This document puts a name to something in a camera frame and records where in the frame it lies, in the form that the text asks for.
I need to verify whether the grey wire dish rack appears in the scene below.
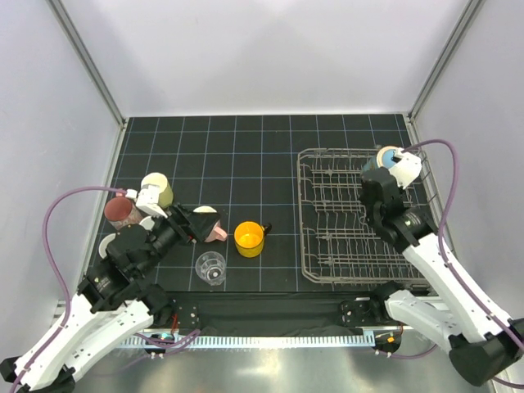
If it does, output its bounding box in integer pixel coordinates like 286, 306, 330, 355
295, 147, 460, 287

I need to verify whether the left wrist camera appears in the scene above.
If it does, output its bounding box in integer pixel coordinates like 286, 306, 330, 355
123, 184, 168, 218

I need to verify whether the pink faceted mug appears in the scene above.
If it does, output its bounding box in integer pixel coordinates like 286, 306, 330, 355
193, 206, 228, 242

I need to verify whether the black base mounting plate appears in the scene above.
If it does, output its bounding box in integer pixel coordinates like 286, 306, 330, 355
169, 291, 400, 337

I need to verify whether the cream yellow faceted mug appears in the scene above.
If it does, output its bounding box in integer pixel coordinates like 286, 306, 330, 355
138, 172, 174, 208

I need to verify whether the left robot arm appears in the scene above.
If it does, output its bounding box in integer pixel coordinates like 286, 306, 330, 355
1, 204, 220, 392

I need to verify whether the yellow mug black handle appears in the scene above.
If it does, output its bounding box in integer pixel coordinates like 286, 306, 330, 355
233, 221, 273, 258

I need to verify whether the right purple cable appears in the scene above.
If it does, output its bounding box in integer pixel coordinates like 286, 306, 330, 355
388, 138, 524, 388

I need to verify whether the clear glass tumbler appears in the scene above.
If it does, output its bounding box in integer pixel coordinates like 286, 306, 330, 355
195, 251, 226, 286

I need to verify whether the white mug blue handle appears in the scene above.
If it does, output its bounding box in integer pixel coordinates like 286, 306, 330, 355
98, 233, 118, 259

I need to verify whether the brown floral mug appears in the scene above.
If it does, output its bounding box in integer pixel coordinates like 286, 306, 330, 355
139, 216, 155, 231

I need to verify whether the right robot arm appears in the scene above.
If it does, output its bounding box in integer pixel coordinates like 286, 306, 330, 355
359, 168, 523, 386

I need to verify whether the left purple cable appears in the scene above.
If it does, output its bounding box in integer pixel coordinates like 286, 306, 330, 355
7, 186, 201, 392

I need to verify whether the purple cable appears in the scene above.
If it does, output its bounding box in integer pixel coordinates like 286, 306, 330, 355
388, 138, 524, 388
7, 186, 201, 392

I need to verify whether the white slotted cable duct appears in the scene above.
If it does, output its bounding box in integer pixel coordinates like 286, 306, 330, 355
122, 332, 376, 350

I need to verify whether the blue butterfly mug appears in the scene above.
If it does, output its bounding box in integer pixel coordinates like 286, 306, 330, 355
362, 146, 398, 172

